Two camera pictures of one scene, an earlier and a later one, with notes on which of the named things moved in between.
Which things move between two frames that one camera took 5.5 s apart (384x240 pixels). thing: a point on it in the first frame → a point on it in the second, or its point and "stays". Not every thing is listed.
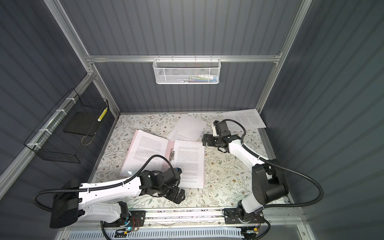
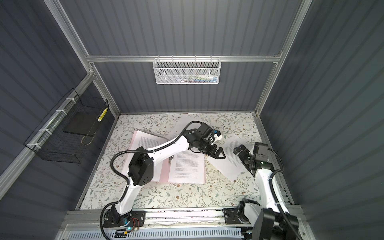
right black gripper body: [217, 140] → [250, 158]
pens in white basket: [199, 78] stays
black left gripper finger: [177, 195] → [215, 153]
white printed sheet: [145, 145] stays
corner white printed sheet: [250, 119] → [232, 165]
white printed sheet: [189, 156] stays
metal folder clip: [171, 155] stays
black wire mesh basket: [72, 122] stays
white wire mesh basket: [187, 71] stays
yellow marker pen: [102, 114] stays
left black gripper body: [164, 190] → [204, 146]
